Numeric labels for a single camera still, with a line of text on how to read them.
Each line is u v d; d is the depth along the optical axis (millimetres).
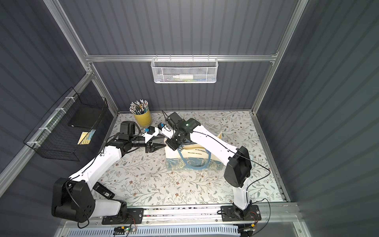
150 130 645
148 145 695
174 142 704
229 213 738
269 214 724
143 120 1031
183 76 931
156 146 734
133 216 730
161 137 757
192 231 771
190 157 847
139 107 1024
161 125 708
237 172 460
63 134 721
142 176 870
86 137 642
